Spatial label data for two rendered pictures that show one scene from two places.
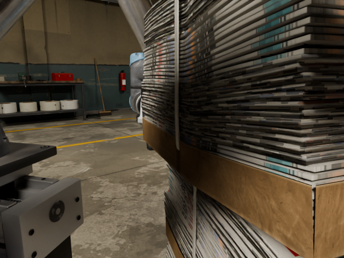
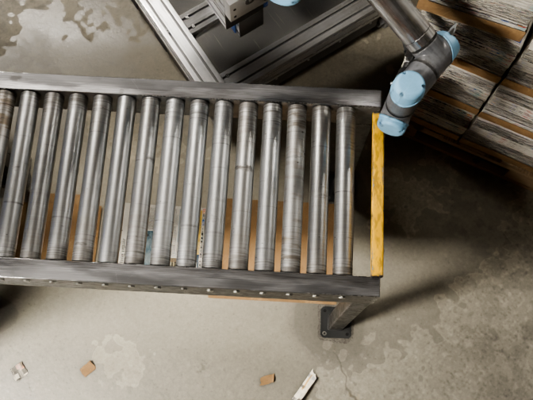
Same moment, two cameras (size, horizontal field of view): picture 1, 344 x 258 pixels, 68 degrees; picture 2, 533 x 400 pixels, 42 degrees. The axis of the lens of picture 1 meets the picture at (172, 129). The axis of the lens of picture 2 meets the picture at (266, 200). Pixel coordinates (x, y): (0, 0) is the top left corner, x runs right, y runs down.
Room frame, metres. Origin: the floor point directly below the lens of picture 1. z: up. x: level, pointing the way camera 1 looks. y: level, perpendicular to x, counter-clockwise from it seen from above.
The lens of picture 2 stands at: (-0.90, -0.43, 2.46)
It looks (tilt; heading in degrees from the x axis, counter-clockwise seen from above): 74 degrees down; 41
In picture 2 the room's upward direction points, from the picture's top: straight up
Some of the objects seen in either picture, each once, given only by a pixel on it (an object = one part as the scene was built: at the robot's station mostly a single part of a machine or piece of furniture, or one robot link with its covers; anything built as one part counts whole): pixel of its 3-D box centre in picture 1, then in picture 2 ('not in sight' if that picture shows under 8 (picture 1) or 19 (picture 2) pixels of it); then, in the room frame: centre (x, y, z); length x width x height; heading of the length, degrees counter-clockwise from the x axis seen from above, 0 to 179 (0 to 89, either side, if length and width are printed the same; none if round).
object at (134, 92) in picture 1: (142, 101); not in sight; (0.85, 0.10, 0.88); 0.11 x 0.08 x 0.09; 18
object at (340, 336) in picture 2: not in sight; (335, 322); (-0.53, -0.44, 0.01); 0.14 x 0.13 x 0.01; 38
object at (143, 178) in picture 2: not in sight; (143, 179); (-0.69, 0.17, 0.77); 0.47 x 0.05 x 0.05; 38
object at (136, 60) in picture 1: (145, 70); not in sight; (0.83, 0.09, 0.98); 0.11 x 0.08 x 0.11; 41
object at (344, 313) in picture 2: not in sight; (347, 310); (-0.53, -0.44, 0.34); 0.06 x 0.06 x 0.68; 38
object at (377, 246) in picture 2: not in sight; (377, 192); (-0.33, -0.31, 0.81); 0.43 x 0.03 x 0.02; 38
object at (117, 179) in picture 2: not in sight; (117, 178); (-0.73, 0.22, 0.77); 0.47 x 0.05 x 0.05; 38
